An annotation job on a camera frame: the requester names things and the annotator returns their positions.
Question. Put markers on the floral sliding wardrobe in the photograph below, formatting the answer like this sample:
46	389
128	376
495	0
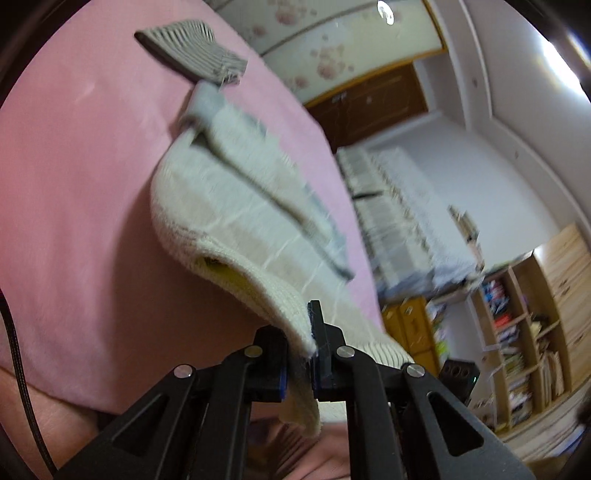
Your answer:
316	46

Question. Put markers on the wooden bookshelf with books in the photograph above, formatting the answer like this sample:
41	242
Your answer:
533	315

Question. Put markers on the grey diamond pattern sweater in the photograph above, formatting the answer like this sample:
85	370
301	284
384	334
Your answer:
229	205

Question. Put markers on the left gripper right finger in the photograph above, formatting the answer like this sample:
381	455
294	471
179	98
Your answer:
403	423

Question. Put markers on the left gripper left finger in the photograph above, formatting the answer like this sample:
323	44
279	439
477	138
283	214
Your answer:
191	424

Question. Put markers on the pink plush bed blanket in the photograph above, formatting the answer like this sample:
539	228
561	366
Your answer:
102	312

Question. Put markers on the black white striped garment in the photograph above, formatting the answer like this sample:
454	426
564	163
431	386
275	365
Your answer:
189	48

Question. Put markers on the wooden drawer cabinet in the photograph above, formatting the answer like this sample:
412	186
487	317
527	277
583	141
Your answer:
408	323

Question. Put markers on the beige cloth covered furniture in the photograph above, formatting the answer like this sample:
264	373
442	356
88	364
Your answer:
413	243

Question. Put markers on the black box on floor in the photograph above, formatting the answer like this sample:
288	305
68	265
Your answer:
460	377

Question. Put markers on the dark brown wooden door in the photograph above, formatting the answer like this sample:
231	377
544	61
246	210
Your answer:
370	106

